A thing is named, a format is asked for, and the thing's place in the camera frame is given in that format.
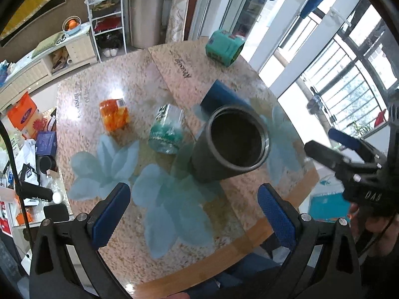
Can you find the grey tall cylinder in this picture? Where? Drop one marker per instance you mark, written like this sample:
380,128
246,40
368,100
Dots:
146,9

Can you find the orange paper bag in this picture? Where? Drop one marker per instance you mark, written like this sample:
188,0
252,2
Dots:
25,115

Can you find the white metal shelf rack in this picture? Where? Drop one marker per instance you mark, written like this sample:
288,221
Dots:
107,21

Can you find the black metal cup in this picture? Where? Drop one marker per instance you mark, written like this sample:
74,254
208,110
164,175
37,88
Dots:
232,144

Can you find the black cylinder container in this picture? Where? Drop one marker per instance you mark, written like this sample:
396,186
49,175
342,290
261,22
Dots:
46,164

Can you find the white shoes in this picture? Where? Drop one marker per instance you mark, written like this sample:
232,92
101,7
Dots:
110,52

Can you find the yellow cloth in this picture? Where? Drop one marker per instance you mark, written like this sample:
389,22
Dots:
28,3

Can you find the black phone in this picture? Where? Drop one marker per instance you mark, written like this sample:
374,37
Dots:
56,212

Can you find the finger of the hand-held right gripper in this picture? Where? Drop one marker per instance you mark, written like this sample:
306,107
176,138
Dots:
324,154
344,138

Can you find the person's leg in jeans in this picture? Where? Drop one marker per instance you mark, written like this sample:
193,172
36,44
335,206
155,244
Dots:
237,274

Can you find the teal tissue pack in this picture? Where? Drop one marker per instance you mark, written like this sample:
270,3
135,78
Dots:
224,47

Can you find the orange snack packet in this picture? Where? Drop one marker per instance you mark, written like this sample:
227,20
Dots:
114,115

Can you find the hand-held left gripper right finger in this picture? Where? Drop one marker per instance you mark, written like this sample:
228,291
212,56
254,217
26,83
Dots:
276,214

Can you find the patterned curtain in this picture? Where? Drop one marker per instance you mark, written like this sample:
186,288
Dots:
179,6

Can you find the teal floor mat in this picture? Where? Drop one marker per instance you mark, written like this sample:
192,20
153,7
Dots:
330,207

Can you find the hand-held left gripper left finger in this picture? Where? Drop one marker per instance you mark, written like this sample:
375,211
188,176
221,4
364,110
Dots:
112,214

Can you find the white cabinet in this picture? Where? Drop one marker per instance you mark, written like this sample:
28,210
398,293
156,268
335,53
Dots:
40,65

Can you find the basket with orange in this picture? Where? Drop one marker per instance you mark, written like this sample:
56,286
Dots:
71,26

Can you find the person's right hand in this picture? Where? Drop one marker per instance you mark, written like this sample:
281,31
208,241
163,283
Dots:
378,229

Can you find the small blue carton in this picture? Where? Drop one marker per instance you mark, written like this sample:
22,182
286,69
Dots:
46,143

